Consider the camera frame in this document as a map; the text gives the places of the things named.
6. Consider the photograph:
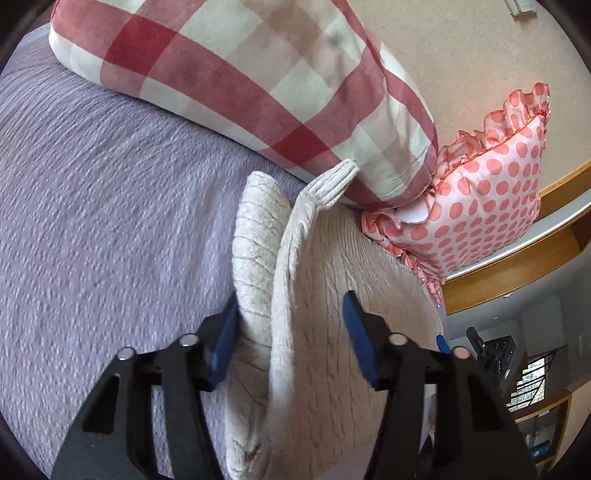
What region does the black device on shelf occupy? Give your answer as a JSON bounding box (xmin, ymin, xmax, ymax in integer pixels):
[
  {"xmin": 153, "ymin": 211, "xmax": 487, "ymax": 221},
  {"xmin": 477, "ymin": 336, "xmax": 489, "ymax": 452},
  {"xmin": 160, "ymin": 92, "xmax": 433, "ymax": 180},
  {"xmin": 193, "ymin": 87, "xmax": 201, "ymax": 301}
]
[{"xmin": 466, "ymin": 327, "xmax": 518, "ymax": 384}]

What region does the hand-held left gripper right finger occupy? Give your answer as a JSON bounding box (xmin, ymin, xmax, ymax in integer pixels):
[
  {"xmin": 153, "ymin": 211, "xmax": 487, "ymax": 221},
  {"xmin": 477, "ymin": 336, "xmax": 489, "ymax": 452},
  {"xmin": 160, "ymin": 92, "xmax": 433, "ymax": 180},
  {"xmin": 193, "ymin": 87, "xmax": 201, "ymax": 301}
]
[{"xmin": 342, "ymin": 291, "xmax": 539, "ymax": 480}]

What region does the wooden bed headboard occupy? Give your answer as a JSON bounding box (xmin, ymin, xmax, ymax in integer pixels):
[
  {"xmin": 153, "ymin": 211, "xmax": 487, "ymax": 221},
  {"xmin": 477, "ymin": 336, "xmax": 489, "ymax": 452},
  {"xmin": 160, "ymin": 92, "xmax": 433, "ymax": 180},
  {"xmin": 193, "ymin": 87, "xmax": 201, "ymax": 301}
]
[{"xmin": 443, "ymin": 175, "xmax": 591, "ymax": 315}]

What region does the pink polka dot pillow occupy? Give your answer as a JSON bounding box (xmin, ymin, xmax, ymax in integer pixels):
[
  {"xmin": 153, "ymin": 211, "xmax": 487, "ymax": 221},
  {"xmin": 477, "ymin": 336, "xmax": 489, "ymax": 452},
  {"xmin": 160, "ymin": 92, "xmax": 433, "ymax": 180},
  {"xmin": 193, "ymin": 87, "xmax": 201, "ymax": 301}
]
[{"xmin": 361, "ymin": 83, "xmax": 551, "ymax": 306}]

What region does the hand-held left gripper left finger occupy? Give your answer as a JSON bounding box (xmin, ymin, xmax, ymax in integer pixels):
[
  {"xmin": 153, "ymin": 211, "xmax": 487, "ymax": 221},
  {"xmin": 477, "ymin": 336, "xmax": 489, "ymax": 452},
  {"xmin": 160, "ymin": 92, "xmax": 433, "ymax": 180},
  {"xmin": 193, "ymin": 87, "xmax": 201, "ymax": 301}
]
[{"xmin": 51, "ymin": 294, "xmax": 241, "ymax": 480}]

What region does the wooden shelf unit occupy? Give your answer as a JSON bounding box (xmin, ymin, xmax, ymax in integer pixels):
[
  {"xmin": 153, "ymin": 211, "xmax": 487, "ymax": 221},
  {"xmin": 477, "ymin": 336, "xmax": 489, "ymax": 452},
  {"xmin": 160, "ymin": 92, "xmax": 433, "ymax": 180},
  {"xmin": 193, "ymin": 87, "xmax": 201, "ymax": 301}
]
[{"xmin": 505, "ymin": 346, "xmax": 575, "ymax": 467}]

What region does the red checked pillow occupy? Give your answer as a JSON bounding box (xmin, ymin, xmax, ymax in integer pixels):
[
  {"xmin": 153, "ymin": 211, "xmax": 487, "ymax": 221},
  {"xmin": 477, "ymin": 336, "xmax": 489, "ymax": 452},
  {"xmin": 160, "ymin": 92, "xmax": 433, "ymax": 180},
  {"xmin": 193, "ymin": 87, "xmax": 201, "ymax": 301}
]
[{"xmin": 48, "ymin": 0, "xmax": 439, "ymax": 209}]

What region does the cream knit sweater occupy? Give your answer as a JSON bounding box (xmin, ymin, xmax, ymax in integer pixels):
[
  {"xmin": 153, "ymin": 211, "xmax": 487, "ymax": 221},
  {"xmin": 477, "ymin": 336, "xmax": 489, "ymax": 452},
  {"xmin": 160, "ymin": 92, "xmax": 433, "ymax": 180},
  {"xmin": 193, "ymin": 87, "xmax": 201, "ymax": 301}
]
[{"xmin": 225, "ymin": 159, "xmax": 448, "ymax": 480}]

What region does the lavender textured bedspread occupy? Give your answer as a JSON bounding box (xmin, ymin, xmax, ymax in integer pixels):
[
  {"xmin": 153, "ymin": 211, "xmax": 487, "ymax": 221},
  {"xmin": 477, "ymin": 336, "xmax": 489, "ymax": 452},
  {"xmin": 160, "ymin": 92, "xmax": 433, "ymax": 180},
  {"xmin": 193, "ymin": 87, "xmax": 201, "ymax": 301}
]
[{"xmin": 0, "ymin": 23, "xmax": 315, "ymax": 476}]

